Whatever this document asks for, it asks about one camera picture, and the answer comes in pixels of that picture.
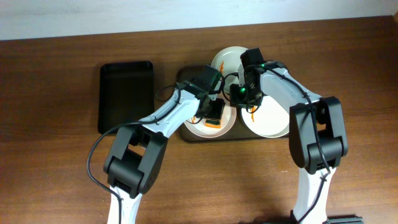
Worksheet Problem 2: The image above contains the green and orange sponge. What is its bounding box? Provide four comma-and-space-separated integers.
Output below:
205, 119, 221, 129

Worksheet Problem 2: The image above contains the pinkish white plate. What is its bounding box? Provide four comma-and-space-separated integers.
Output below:
184, 103, 237, 138

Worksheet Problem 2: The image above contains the white plate with stain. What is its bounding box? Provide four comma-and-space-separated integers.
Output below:
211, 46, 247, 93

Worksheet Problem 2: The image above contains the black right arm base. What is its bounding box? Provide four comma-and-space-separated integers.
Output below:
289, 211, 364, 224

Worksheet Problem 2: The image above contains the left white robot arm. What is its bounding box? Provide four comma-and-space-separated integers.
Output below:
103, 65, 223, 223

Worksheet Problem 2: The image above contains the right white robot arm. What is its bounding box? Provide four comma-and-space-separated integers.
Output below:
229, 48, 348, 223

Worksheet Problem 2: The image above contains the large brown tray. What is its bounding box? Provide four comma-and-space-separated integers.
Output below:
174, 62, 292, 143

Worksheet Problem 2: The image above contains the small black tray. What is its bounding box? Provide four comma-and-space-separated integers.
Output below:
98, 61, 155, 134

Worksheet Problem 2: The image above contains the white plate right side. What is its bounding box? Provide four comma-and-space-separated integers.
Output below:
241, 96, 289, 138

